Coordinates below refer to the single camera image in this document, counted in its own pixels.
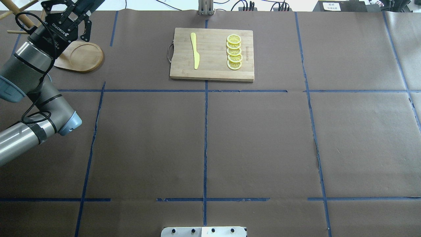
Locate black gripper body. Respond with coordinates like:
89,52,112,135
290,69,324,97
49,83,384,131
28,0,104,59

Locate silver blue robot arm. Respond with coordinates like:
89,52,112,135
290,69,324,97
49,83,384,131
0,0,103,166

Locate wooden cup storage rack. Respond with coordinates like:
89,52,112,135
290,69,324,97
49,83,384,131
1,9,104,76

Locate yellow plastic knife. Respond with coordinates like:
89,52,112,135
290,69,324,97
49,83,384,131
190,32,200,69

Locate wooden cutting board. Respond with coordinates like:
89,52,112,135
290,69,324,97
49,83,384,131
169,28,255,82

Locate lemon slice three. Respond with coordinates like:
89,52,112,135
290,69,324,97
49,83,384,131
227,48,242,56

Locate lemon slice two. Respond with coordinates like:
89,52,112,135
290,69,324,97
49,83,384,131
226,42,241,50

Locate lemon slice four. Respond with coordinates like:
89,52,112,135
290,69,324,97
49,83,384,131
227,54,243,63

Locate orange black power strip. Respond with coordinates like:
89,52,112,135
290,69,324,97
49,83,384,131
239,0,255,12

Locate black box with label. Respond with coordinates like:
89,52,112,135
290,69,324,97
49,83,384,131
313,0,367,12

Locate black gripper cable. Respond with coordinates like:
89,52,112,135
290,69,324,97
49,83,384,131
15,12,55,124

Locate aluminium frame post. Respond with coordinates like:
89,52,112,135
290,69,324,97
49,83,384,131
198,0,215,15

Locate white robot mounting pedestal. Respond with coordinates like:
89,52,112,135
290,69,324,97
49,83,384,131
161,226,248,237

